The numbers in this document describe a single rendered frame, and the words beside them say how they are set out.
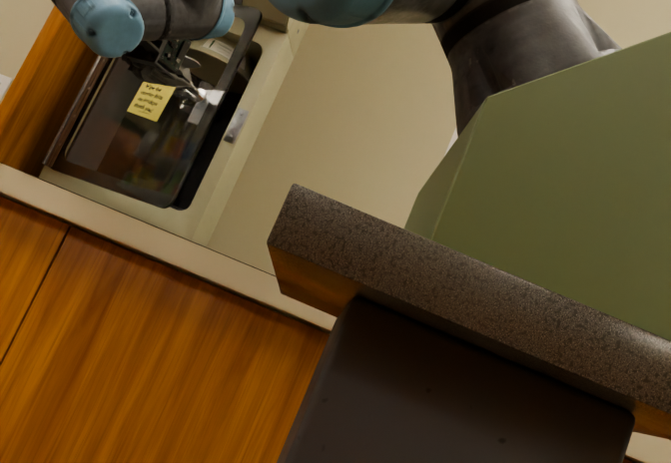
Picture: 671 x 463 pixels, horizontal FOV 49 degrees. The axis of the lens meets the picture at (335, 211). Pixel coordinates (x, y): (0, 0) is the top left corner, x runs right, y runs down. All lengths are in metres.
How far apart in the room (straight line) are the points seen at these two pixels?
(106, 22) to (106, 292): 0.39
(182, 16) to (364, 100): 0.94
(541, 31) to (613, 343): 0.26
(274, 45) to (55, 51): 0.41
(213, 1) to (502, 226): 0.66
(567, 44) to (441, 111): 1.29
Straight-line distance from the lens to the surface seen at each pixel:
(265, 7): 1.47
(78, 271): 1.13
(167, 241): 1.07
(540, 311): 0.45
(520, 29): 0.61
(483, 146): 0.46
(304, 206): 0.43
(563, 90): 0.49
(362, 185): 1.81
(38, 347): 1.14
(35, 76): 1.48
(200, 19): 1.02
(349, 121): 1.86
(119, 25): 0.95
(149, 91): 1.42
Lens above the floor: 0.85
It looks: 12 degrees up
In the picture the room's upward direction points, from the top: 23 degrees clockwise
